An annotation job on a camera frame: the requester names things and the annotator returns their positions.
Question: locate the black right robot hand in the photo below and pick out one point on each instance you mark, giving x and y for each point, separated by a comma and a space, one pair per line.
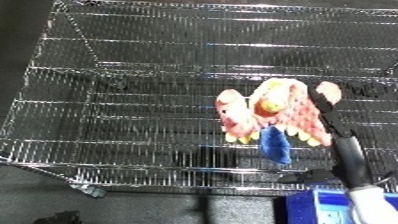
352, 156

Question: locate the pink soft toy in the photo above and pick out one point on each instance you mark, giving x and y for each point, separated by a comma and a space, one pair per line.
293, 113

